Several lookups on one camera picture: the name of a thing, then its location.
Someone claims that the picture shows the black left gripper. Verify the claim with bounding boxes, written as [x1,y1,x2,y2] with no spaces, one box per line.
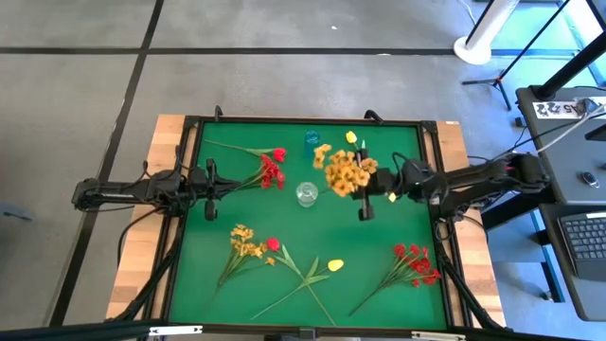
[189,157,242,223]

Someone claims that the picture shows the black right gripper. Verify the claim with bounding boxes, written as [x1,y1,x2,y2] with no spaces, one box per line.
[350,149,404,223]

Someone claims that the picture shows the yellow artificial blossom bunch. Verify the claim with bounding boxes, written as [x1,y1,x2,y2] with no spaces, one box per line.
[312,143,380,199]
[215,224,276,297]

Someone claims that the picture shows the red artificial blossom bunch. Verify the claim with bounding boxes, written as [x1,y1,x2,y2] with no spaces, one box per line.
[348,242,442,317]
[236,154,287,191]

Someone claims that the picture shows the red artificial tulip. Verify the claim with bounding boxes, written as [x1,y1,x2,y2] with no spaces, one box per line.
[204,139,288,163]
[266,236,337,328]

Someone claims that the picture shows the yellow artificial tulip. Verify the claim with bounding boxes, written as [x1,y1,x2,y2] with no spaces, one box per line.
[249,258,346,322]
[345,131,368,153]

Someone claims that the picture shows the blue textured glass vase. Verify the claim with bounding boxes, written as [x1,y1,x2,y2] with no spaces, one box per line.
[303,129,322,160]

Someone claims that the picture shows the yellow artificial flowers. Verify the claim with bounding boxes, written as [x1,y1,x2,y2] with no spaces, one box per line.
[168,121,449,330]

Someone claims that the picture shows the clear textured glass vase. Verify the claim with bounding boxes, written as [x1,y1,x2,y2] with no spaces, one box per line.
[295,181,320,209]

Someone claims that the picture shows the black tripod stand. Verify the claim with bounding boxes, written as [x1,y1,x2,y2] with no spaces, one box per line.
[461,0,572,112]

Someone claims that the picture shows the white pillar with round base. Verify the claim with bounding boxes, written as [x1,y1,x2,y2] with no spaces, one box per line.
[453,0,522,66]

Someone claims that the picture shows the grey desk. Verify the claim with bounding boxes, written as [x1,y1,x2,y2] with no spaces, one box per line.
[514,86,606,206]

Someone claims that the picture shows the white label paper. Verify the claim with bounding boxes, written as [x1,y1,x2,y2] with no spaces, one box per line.
[531,99,587,120]

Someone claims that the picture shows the black rig beam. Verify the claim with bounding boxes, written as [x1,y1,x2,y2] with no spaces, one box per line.
[0,317,606,341]

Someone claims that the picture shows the black keyboard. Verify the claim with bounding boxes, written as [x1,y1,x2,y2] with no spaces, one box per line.
[557,211,606,281]

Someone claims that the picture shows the thick black pole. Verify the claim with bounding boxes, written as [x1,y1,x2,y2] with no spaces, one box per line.
[529,42,606,101]

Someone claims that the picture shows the grey side table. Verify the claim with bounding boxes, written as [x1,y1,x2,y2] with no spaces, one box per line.
[538,202,606,323]

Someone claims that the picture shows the black table frame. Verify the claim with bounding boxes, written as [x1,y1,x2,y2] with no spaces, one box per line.
[160,115,474,338]

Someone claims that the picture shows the black floor cable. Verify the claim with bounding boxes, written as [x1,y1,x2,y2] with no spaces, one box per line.
[116,206,165,269]

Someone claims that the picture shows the black diagonal frame strut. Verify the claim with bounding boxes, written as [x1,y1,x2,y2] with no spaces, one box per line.
[113,231,184,323]
[434,236,506,332]

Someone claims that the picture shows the silver metal bracket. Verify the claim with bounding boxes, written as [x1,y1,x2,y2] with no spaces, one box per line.
[410,330,467,341]
[148,324,204,337]

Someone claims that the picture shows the blue desk frame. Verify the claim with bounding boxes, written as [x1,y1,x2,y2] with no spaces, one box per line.
[529,210,567,304]

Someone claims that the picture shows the white cable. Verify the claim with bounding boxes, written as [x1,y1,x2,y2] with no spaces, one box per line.
[536,104,606,153]

